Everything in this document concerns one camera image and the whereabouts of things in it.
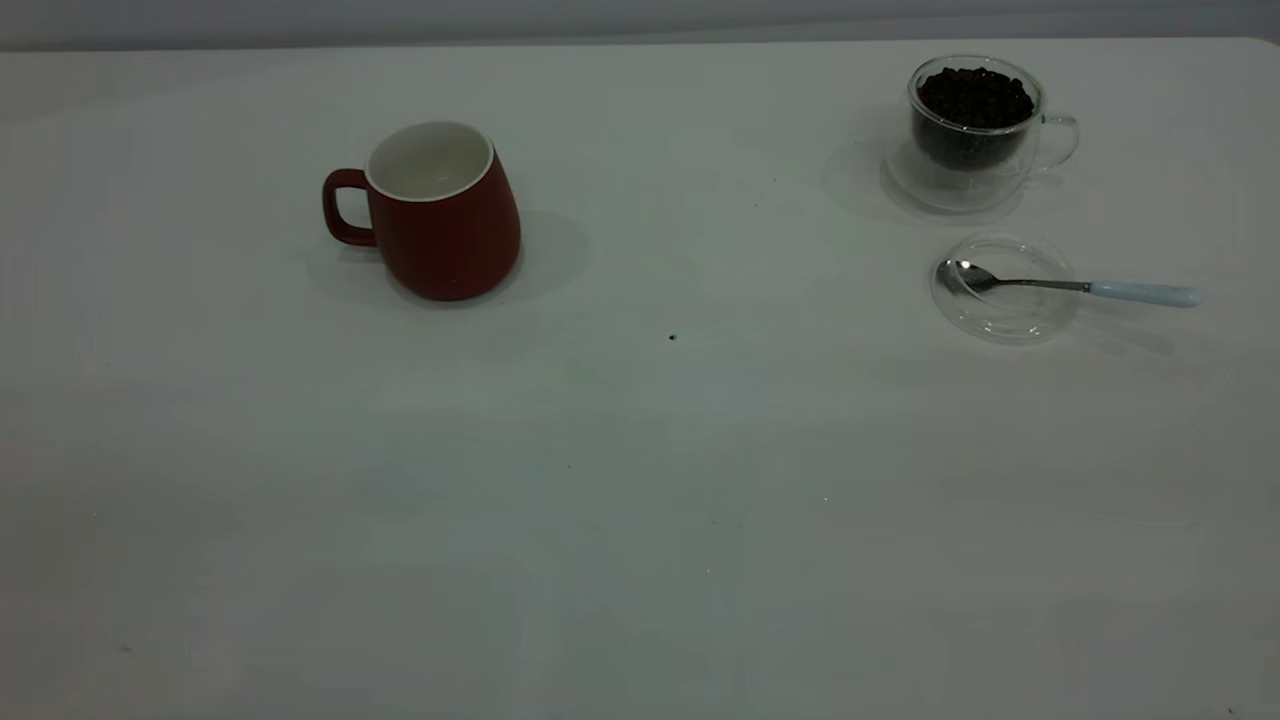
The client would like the clear round glass lid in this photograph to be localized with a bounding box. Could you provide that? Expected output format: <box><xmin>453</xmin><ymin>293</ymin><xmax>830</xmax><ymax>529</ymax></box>
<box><xmin>930</xmin><ymin>233</ymin><xmax>1083</xmax><ymax>346</ymax></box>

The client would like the metal spoon light blue handle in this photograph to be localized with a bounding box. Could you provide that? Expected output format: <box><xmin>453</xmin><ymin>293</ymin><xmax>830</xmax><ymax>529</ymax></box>
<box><xmin>936</xmin><ymin>259</ymin><xmax>1204</xmax><ymax>309</ymax></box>

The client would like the pile of dark coffee beans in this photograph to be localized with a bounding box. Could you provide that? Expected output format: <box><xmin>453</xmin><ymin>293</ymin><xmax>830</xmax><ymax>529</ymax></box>
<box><xmin>912</xmin><ymin>66</ymin><xmax>1037</xmax><ymax>169</ymax></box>

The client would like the red ceramic mug white inside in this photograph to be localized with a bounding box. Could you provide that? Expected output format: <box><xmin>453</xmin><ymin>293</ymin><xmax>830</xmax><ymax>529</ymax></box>
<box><xmin>322</xmin><ymin>120</ymin><xmax>522</xmax><ymax>302</ymax></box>

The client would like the clear double-wall glass cup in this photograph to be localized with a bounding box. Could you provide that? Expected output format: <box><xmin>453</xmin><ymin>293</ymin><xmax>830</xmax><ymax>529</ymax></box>
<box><xmin>880</xmin><ymin>54</ymin><xmax>1081</xmax><ymax>214</ymax></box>

